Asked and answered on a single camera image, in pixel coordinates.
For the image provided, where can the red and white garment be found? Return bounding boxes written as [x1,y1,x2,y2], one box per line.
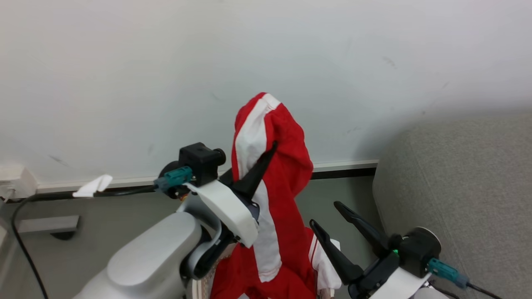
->
[210,92,342,299]

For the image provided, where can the white wall socket box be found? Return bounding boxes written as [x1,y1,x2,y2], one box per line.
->
[0,164,39,201]

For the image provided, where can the white wall skirting strip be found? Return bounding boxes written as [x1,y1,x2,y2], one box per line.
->
[35,159,379,194]

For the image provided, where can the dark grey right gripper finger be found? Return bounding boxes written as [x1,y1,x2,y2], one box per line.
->
[334,201,391,259]
[309,219,365,286]

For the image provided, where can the white cable tag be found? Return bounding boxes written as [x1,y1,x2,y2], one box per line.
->
[72,174,113,198]

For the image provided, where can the grey fabric sofa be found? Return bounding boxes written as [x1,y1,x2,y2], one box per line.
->
[372,109,532,299]

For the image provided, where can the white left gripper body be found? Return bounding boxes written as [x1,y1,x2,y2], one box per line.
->
[183,179,261,249]

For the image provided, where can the thin black power cable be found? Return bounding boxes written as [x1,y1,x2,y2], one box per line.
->
[11,194,49,299]

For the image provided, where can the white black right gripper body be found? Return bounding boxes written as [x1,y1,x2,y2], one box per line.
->
[347,235,433,299]

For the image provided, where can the black cable with teal plug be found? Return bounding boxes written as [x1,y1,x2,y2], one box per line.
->
[427,257,503,299]
[94,166,194,197]

